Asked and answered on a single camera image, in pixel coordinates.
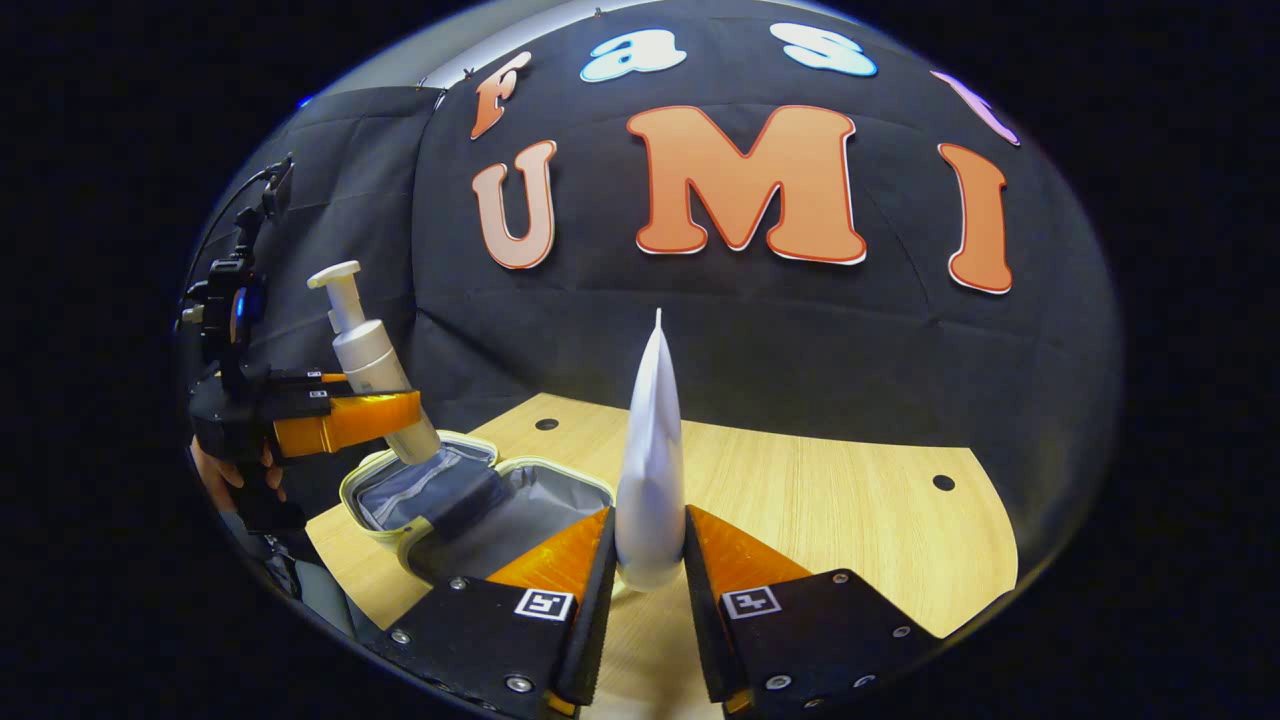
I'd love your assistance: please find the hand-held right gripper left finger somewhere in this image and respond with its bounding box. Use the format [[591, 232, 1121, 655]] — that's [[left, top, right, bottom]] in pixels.
[[365, 505, 616, 720]]

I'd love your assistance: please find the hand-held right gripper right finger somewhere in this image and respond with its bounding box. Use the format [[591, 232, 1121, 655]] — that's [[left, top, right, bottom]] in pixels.
[[683, 505, 946, 716]]

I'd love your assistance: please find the white pump bottle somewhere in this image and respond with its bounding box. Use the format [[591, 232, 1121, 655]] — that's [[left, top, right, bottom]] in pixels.
[[306, 261, 443, 466]]

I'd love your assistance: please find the pale yellow suitcase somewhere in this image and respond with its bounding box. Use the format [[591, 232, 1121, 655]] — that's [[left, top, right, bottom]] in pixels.
[[338, 430, 616, 591]]

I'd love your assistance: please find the white squeeze tube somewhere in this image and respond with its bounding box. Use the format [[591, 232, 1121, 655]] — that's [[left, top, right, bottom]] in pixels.
[[613, 308, 688, 593]]

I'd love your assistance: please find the person's clothing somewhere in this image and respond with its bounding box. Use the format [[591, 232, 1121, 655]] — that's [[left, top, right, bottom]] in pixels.
[[225, 515, 356, 636]]

